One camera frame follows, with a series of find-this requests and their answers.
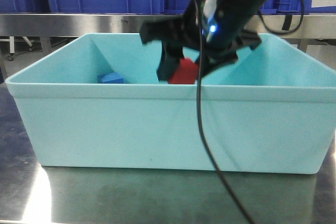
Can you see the black tape strip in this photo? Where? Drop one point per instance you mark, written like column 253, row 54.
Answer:
column 287, row 23

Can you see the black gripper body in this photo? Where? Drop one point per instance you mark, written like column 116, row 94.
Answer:
column 176, row 32

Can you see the stainless steel back table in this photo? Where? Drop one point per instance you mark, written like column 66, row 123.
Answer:
column 314, row 27

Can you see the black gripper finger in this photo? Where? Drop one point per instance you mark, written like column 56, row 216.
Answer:
column 171, row 56
column 206, row 66

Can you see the small blue cube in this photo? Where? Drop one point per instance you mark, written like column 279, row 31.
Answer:
column 110, row 78

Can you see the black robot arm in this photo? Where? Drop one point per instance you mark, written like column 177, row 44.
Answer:
column 218, row 30

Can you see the light blue plastic tub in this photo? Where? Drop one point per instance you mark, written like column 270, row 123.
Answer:
column 273, row 111

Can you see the red cube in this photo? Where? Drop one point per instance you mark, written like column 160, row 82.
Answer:
column 186, row 73

